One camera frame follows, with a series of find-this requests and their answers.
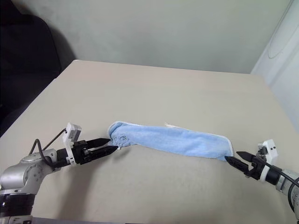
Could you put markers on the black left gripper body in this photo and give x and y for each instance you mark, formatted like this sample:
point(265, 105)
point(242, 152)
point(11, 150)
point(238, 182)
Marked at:
point(80, 155)

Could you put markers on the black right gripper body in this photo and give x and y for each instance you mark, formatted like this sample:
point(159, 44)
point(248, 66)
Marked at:
point(257, 170)

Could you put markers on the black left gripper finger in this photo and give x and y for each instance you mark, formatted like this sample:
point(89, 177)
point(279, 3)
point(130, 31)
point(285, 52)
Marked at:
point(98, 141)
point(104, 151)

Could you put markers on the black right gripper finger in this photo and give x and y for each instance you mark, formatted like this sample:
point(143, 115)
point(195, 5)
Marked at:
point(247, 157)
point(240, 166)

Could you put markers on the light blue towel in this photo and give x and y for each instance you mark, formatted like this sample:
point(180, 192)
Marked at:
point(172, 140)

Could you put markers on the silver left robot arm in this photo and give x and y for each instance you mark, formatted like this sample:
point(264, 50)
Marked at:
point(22, 173)

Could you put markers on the black chair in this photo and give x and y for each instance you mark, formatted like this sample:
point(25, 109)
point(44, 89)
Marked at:
point(25, 70)

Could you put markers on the white panel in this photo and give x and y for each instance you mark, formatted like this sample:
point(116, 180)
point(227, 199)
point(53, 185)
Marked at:
point(280, 51)

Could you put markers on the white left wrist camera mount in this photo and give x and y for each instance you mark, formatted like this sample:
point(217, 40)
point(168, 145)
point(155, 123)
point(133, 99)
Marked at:
point(74, 132)

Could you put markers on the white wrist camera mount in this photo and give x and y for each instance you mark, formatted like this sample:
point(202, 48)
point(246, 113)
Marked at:
point(271, 149)
point(74, 132)

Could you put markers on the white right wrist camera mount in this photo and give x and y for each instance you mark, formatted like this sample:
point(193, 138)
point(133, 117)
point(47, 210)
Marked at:
point(271, 149)

